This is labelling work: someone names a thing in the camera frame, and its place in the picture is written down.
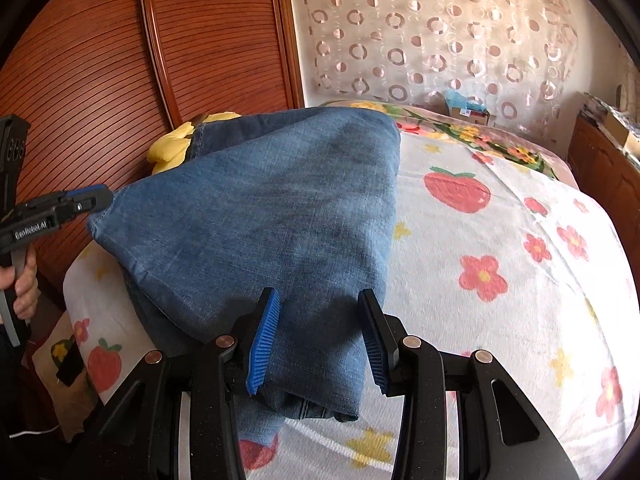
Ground stack of small boxes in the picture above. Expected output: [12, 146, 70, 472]
[582, 91, 608, 123]

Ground large cardboard box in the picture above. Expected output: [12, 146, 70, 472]
[602, 110, 640, 161]

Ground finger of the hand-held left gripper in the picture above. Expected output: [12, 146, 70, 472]
[50, 184, 115, 220]

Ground blue denim pants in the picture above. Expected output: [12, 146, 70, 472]
[86, 105, 403, 441]

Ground pink floral blanket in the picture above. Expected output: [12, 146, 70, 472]
[320, 99, 581, 191]

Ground person's left hand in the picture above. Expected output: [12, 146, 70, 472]
[0, 247, 41, 322]

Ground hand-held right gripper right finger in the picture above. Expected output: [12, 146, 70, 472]
[357, 288, 581, 480]

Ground long wooden cabinet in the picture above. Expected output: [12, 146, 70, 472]
[567, 110, 640, 221]

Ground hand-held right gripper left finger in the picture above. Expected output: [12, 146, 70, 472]
[65, 287, 282, 480]

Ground blue plastic bag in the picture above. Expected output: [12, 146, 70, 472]
[442, 89, 488, 111]

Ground sheer circle-pattern curtain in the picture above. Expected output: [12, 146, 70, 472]
[287, 0, 586, 121]

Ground small cardboard box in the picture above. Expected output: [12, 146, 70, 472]
[445, 104, 497, 129]

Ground wooden slatted headboard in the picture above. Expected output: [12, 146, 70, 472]
[0, 0, 306, 291]

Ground yellow plush pillow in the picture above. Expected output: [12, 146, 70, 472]
[147, 110, 241, 176]

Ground white strawberry flower bedsheet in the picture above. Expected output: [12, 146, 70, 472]
[62, 132, 640, 480]

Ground white cable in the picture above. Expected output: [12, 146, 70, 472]
[9, 426, 62, 440]

